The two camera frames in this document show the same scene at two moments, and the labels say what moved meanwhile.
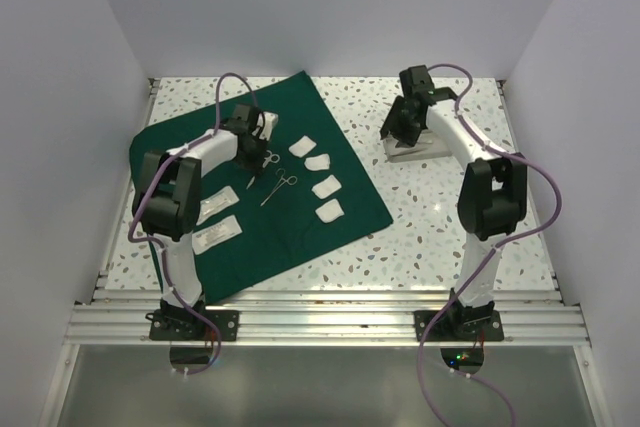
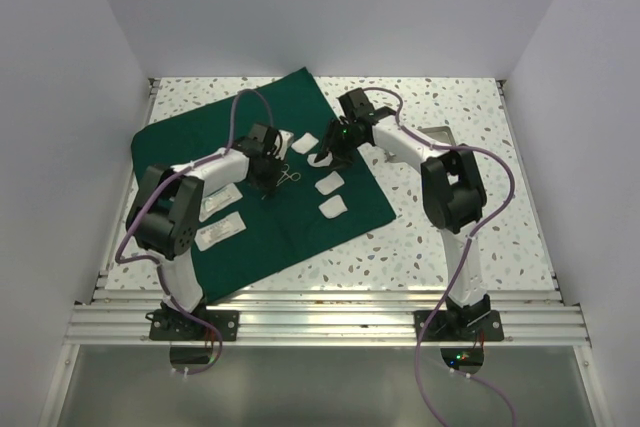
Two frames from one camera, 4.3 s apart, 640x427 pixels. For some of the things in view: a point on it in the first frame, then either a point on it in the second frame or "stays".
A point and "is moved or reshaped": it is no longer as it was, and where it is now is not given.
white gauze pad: (330, 211) is moved or reshaped
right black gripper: (405, 138) → (341, 157)
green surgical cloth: (310, 196) stays
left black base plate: (187, 325) stays
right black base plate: (458, 326) stays
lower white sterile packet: (208, 237) stays
